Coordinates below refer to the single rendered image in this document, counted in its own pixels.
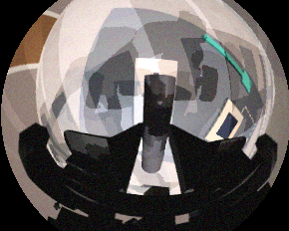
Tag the tan tile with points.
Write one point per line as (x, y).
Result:
(226, 123)

